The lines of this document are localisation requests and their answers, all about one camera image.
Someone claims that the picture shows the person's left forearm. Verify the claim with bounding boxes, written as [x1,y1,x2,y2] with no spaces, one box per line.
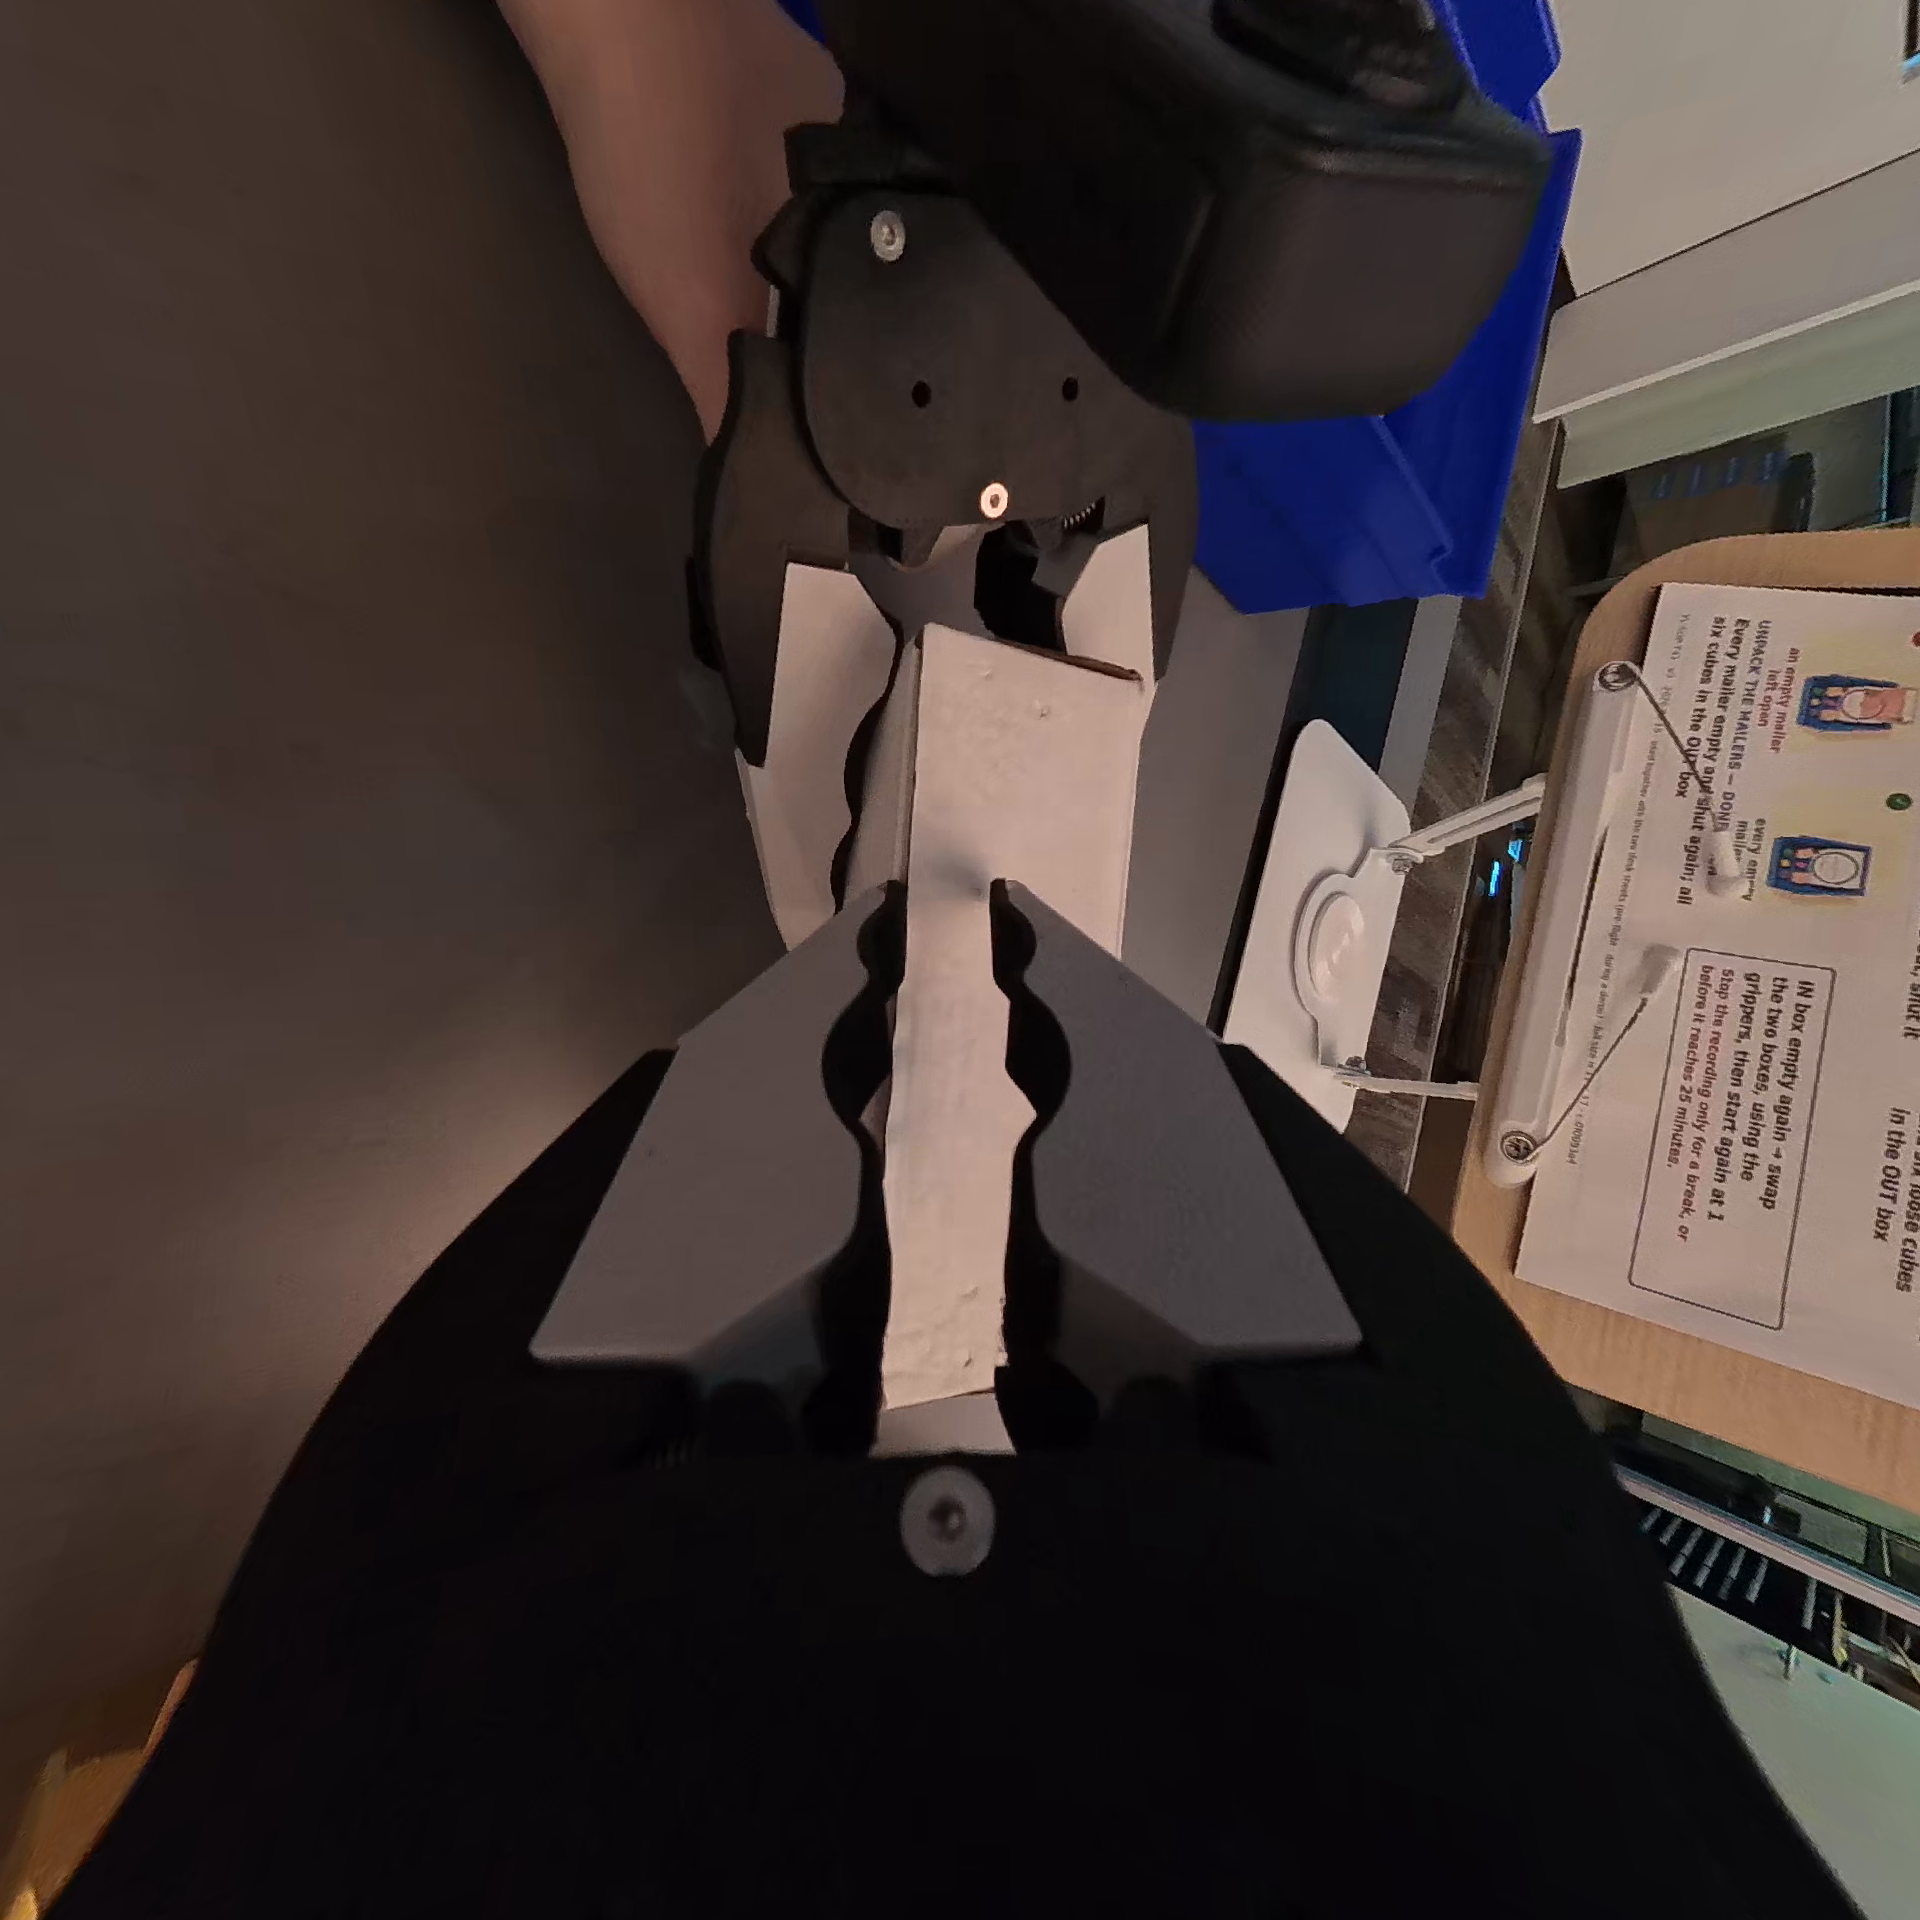
[496,0,847,449]

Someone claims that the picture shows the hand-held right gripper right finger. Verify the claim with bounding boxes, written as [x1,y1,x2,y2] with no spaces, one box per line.
[987,877,1367,1375]

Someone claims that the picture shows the black desk cable cover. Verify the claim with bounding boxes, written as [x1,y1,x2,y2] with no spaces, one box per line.
[1303,597,1465,753]

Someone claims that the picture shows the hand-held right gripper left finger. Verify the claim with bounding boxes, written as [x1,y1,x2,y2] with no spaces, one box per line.
[529,880,913,1397]

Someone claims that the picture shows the white cardboard mailer box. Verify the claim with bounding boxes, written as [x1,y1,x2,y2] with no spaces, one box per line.
[866,620,1154,1424]

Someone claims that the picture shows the printed instruction sheet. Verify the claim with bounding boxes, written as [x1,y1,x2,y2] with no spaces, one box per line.
[1515,583,1920,1412]

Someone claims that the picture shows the white metal stand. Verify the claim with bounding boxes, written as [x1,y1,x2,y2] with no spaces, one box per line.
[1241,656,1642,1191]

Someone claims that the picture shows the blue plastic bin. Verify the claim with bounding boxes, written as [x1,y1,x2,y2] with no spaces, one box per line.
[1191,0,1587,618]

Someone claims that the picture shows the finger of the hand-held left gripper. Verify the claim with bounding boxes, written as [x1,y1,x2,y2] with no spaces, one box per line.
[1055,527,1169,675]
[731,563,921,954]

